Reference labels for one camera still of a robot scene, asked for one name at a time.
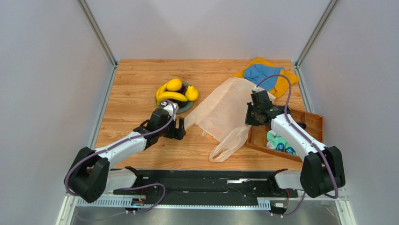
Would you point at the yellow lemon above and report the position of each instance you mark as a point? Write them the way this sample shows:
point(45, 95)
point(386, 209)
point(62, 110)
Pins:
point(174, 85)

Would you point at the blue bucket hat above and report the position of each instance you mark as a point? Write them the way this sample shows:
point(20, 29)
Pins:
point(257, 72)

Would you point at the yellow banana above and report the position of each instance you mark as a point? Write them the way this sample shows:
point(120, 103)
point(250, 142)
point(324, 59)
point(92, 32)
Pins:
point(160, 90)
point(170, 95)

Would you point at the brown wooden divided tray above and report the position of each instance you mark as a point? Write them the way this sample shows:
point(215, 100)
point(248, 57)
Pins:
point(257, 137)

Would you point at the black rolled socks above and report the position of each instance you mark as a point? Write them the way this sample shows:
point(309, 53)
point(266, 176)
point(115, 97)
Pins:
point(302, 125)

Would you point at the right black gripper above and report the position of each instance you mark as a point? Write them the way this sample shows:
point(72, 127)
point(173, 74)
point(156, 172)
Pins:
point(252, 116)

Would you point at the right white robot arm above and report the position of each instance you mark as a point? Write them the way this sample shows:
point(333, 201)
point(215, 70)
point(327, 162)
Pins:
point(322, 171)

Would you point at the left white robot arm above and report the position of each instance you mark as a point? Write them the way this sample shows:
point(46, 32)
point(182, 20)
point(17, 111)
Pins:
point(92, 172)

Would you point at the teal white rolled socks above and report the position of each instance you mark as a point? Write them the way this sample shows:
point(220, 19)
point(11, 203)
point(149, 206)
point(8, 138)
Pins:
point(276, 142)

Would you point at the translucent plastic bag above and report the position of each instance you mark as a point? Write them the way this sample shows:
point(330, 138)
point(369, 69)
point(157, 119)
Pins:
point(222, 115)

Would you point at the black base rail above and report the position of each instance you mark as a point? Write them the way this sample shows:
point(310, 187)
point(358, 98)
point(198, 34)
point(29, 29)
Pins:
point(200, 189)

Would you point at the dark purple grapes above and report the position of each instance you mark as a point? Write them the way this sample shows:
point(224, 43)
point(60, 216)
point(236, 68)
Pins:
point(183, 90)

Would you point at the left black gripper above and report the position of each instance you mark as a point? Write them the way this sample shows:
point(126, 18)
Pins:
point(178, 133)

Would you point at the grey-blue fruit plate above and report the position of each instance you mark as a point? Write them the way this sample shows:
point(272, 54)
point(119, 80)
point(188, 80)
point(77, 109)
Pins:
point(183, 106)

